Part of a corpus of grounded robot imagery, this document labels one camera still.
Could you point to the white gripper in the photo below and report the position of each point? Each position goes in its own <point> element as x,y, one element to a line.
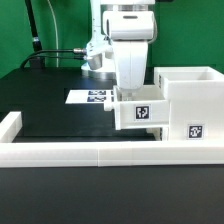
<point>129,33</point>

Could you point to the black pole stand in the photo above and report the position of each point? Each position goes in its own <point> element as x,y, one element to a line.
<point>38,62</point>

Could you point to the white drawer cabinet box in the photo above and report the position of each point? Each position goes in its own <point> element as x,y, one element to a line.
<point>196,97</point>

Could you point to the white U-shaped border frame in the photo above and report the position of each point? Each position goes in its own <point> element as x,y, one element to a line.
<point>101,154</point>

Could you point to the marker tag sheet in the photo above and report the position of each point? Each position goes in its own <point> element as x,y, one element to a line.
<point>89,96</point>

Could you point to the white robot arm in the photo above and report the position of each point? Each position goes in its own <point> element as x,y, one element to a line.
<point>99,55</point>

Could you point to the white drawer tray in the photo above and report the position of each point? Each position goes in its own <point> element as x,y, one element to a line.
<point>147,108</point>

